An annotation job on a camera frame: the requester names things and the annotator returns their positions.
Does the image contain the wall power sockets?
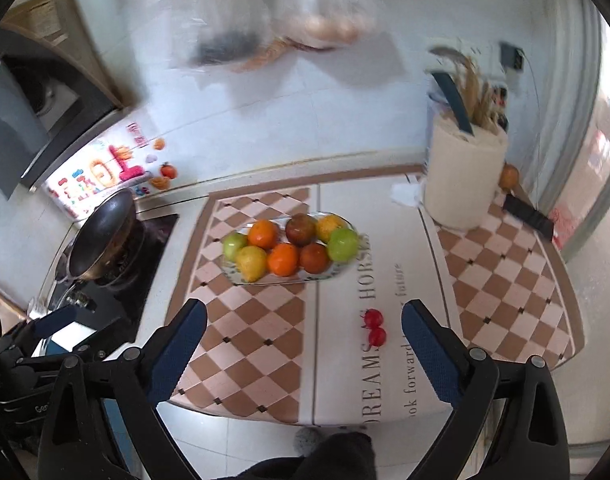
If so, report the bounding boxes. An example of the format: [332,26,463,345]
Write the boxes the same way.
[500,42,526,72]

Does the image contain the black range hood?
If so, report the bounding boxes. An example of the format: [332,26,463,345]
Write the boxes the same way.
[0,25,124,202]

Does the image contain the grey fluffy slipper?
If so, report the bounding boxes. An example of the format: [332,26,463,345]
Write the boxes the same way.
[293,427,322,457]

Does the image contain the black frying pan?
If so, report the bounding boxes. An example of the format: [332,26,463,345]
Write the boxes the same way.
[66,189,146,282]

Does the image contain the yellow pear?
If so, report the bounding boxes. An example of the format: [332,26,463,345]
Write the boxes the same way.
[235,245,269,283]

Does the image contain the dark sauce bottle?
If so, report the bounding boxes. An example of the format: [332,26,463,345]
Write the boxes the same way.
[488,85,512,135]

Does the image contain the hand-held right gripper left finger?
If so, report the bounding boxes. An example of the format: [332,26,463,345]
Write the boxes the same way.
[37,298,208,480]

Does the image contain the cream utensil holder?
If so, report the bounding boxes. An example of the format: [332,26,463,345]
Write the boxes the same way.
[423,109,509,232]

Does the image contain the small orange fruit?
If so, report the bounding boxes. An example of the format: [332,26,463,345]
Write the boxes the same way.
[498,164,520,192]

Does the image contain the orange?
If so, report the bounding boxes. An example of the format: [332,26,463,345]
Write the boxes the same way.
[248,220,280,251]
[267,243,301,277]

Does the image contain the black smartphone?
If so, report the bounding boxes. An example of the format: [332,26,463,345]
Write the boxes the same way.
[502,193,556,242]

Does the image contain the green apple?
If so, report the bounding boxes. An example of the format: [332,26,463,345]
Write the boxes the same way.
[222,231,249,262]
[327,228,360,263]

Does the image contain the frosted glass sliding door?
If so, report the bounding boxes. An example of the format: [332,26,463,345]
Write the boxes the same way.
[548,0,610,448]

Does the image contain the dark red round fruit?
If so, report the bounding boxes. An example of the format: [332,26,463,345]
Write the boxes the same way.
[299,242,332,274]

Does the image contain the red yellow apple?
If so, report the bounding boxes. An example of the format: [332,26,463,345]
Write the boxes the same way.
[285,213,317,247]

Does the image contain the yellow orange round fruit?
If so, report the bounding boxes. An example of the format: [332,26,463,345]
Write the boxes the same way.
[316,215,347,242]

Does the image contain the checkered table cloth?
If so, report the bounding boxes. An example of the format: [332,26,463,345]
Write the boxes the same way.
[165,170,586,426]

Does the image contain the person's dark trouser leg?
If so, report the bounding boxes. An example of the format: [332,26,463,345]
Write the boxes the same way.
[235,430,377,480]

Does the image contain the crumpled white tissue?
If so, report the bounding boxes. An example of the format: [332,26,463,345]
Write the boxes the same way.
[389,179,429,209]

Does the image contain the group of colourful wall stickers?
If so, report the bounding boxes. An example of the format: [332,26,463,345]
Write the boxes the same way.
[44,120,181,212]

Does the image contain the plastic bag with dark contents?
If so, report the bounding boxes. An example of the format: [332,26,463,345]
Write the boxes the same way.
[166,0,282,73]

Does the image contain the black handled knife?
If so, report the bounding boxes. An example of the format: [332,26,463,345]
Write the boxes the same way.
[430,72,476,137]

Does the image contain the patterned oval ceramic plate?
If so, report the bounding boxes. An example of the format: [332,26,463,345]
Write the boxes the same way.
[220,211,358,287]

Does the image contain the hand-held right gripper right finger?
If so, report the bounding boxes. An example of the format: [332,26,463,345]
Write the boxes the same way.
[401,299,570,480]

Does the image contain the metal duct cover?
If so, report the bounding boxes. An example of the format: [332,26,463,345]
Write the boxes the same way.
[0,0,126,108]

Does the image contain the bundle of wooden chopsticks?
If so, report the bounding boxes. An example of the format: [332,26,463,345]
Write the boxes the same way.
[457,54,500,130]

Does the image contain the black gas stove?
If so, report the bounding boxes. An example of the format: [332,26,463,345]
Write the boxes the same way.
[32,212,181,347]

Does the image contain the metal spatula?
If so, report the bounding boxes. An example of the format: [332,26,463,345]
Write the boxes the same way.
[429,45,464,62]

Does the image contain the plastic bag with eggs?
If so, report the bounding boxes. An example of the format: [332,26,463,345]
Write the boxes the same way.
[269,0,382,55]

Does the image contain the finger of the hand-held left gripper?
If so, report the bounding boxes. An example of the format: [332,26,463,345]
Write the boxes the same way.
[32,305,83,339]
[32,342,108,367]

